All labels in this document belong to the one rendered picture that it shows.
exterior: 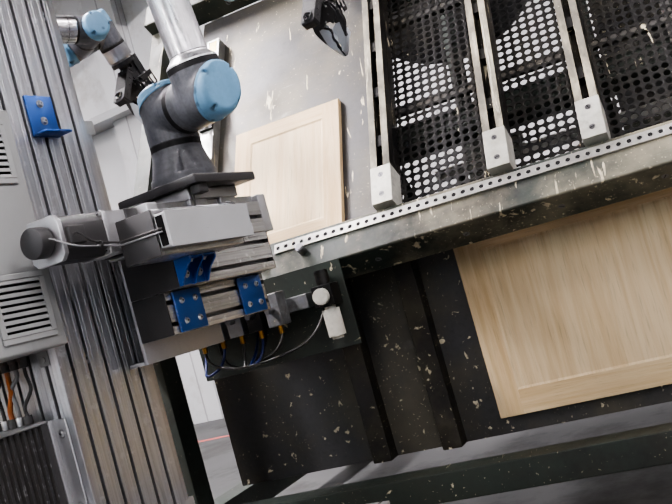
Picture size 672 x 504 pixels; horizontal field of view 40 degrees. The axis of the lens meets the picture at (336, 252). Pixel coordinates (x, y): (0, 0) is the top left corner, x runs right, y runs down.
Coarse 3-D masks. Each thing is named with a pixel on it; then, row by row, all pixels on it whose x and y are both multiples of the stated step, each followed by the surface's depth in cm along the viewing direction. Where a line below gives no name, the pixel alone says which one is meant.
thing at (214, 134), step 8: (216, 40) 326; (208, 48) 326; (216, 48) 324; (224, 48) 328; (224, 56) 326; (216, 128) 306; (208, 136) 303; (216, 136) 304; (208, 144) 301; (216, 144) 303; (208, 152) 299; (216, 152) 301; (216, 160) 300
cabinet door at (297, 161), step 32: (256, 128) 297; (288, 128) 290; (320, 128) 284; (256, 160) 290; (288, 160) 284; (320, 160) 277; (256, 192) 283; (288, 192) 277; (320, 192) 271; (288, 224) 271; (320, 224) 264
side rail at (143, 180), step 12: (156, 36) 343; (156, 48) 339; (156, 60) 336; (168, 60) 339; (156, 72) 332; (144, 132) 318; (144, 144) 315; (144, 156) 312; (144, 168) 309; (144, 180) 306
